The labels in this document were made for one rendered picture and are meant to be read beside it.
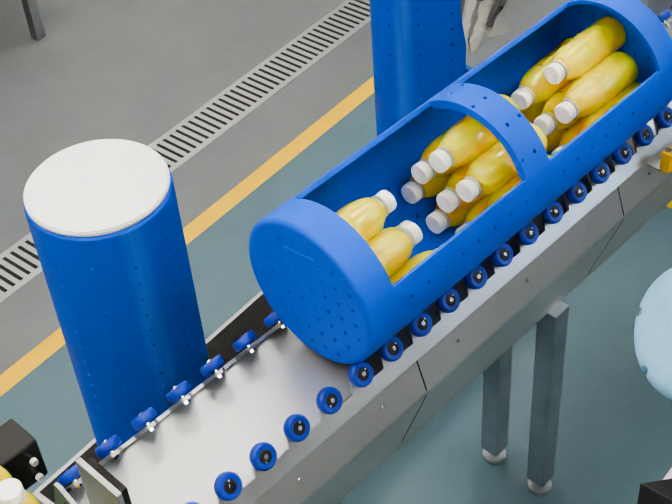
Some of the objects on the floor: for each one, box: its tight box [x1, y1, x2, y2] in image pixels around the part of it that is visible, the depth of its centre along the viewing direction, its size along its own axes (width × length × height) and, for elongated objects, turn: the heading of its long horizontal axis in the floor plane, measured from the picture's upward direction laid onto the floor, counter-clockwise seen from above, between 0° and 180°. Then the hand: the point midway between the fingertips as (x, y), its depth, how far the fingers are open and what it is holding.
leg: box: [527, 301, 569, 495], centre depth 284 cm, size 6×6×63 cm
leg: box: [481, 345, 513, 464], centre depth 292 cm, size 6×6×63 cm
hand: (469, 44), depth 197 cm, fingers closed
